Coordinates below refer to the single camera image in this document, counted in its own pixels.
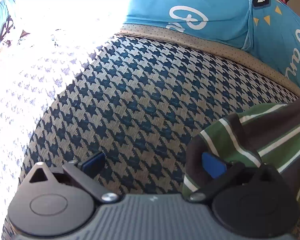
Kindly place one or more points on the blue printed sofa cover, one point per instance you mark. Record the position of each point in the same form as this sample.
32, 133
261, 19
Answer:
215, 5

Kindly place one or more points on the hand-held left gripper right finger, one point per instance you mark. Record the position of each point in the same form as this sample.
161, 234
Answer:
212, 165

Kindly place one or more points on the houndstooth sofa mat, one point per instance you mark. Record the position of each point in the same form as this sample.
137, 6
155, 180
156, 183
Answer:
140, 100

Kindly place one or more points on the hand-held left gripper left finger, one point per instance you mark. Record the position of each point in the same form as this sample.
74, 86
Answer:
93, 163

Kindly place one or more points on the green brown striped t-shirt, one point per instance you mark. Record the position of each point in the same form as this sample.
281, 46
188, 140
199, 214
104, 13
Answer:
260, 135

